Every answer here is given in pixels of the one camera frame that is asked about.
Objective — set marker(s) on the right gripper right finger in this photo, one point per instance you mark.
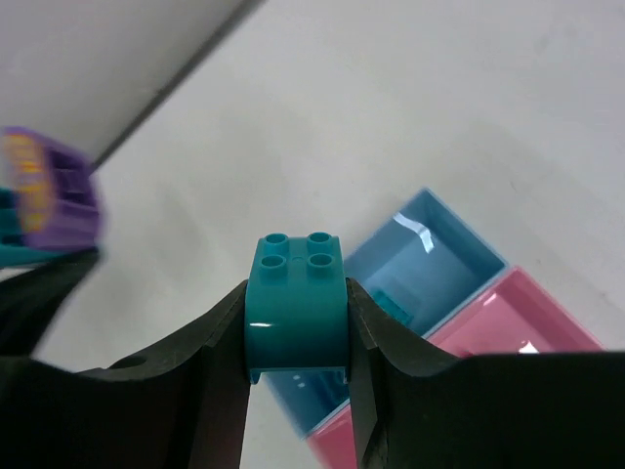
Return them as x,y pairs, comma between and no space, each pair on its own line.
416,406

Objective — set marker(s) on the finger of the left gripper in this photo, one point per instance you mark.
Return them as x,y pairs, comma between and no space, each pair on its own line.
31,300

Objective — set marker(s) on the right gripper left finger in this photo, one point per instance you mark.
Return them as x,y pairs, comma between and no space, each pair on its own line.
178,403

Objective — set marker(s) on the purple printed lego piece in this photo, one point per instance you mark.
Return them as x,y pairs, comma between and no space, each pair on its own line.
57,206

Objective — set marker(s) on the teal curved lego brick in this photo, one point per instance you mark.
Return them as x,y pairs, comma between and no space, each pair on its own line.
296,306

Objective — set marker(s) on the large pink bin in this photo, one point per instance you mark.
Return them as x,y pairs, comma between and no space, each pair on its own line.
513,315

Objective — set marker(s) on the left light blue bin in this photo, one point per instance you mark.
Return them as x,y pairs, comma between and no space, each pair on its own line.
430,262

